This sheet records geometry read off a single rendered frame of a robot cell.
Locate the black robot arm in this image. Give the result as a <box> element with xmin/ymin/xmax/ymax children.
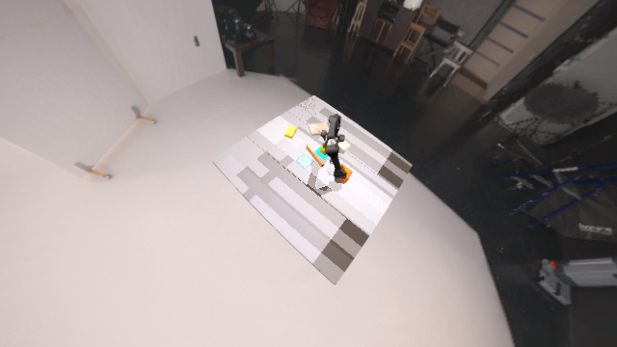
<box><xmin>325</xmin><ymin>114</ymin><xmax>348</xmax><ymax>180</ymax></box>

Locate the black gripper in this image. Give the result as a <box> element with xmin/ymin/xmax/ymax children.
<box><xmin>320</xmin><ymin>130</ymin><xmax>345</xmax><ymax>143</ymax></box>

